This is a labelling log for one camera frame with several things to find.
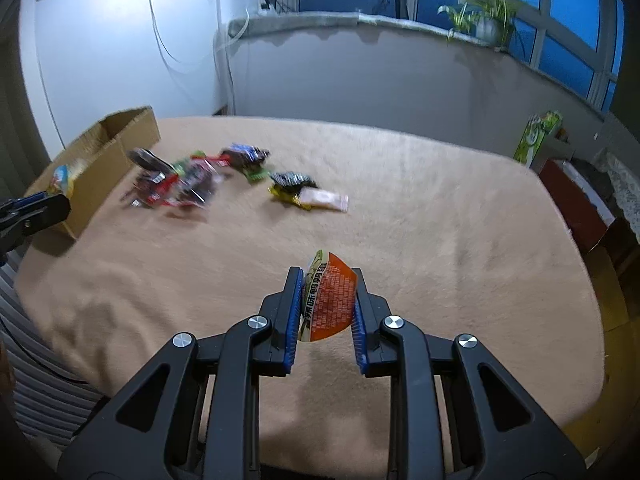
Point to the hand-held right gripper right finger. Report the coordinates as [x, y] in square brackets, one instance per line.
[359, 340]

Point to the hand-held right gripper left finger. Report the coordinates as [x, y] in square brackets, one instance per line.
[292, 325]

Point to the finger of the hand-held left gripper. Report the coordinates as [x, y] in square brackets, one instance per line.
[40, 212]

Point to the blue snack packet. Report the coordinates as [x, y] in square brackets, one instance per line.
[62, 180]

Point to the orange snack packet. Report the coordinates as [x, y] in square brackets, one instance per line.
[332, 300]

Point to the cardboard box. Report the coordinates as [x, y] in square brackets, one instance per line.
[100, 180]

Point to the red snack packet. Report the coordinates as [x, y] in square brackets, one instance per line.
[197, 185]
[150, 190]

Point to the pink snack packet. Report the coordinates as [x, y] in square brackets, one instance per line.
[325, 201]

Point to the brown chocolate bar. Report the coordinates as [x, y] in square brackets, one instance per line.
[150, 160]
[245, 154]

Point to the yellow snack packet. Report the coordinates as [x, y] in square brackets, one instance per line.
[290, 185]

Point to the green snack packet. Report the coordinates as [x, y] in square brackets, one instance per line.
[255, 174]
[190, 160]

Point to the grey ribbed panel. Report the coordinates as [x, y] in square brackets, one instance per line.
[40, 385]

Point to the red cabinet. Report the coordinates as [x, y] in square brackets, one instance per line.
[575, 200]

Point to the green snack bag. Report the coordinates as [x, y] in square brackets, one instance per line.
[535, 140]

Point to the grey windowsill cover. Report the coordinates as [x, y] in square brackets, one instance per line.
[325, 22]

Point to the white lace cloth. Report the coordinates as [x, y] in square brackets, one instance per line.
[622, 185]

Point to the white power strip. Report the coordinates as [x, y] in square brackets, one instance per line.
[265, 5]

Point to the potted spider plant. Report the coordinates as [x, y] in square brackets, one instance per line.
[487, 27]

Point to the window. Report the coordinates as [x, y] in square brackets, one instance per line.
[565, 0]

